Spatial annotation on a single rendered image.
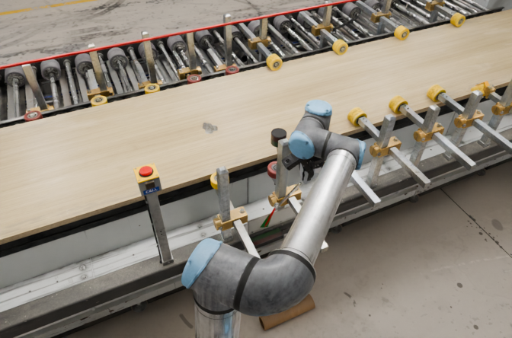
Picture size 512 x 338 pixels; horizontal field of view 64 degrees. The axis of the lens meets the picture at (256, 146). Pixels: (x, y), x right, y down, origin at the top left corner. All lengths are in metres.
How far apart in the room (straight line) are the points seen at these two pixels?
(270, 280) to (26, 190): 1.31
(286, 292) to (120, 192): 1.07
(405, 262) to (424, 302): 0.26
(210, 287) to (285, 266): 0.16
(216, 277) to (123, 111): 1.45
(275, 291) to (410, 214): 2.19
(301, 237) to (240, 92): 1.39
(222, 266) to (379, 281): 1.83
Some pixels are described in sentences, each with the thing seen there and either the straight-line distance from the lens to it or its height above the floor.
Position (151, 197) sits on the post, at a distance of 1.45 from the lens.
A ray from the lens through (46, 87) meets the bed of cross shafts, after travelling 3.01.
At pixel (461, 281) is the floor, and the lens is 2.80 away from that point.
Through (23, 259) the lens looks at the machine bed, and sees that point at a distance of 1.92.
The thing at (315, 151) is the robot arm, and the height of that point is 1.32.
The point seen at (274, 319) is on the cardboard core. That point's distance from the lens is 2.33.
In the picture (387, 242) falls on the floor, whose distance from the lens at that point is 2.79.
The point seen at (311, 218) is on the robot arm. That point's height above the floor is 1.41.
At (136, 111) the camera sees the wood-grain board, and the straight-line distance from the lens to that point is 2.18.
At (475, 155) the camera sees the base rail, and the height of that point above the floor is 0.68.
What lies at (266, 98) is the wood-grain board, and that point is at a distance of 2.20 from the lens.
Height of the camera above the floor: 2.19
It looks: 43 degrees down
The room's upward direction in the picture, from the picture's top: 1 degrees clockwise
